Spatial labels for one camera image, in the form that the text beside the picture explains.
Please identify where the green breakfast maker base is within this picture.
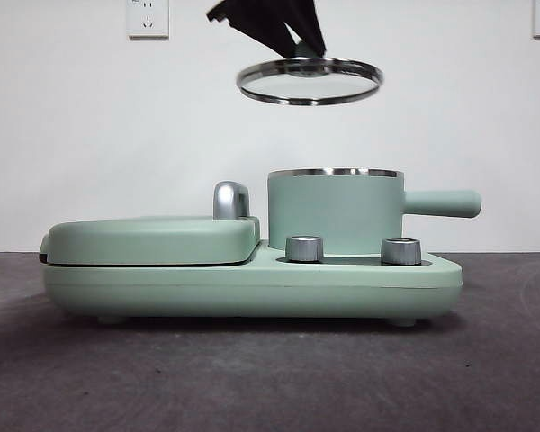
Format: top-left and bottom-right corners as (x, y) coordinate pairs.
(42, 238), (464, 326)

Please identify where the green pot with handle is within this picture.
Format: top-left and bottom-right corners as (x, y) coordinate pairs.
(266, 167), (483, 254)

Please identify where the green griddle cover chrome handle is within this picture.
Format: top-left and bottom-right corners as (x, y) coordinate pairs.
(39, 181), (262, 267)

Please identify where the silver control knob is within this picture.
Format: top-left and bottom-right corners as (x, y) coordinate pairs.
(381, 237), (423, 266)
(285, 235), (325, 263)

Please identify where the glass pot lid green knob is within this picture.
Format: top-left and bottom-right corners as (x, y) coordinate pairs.
(236, 38), (385, 108)

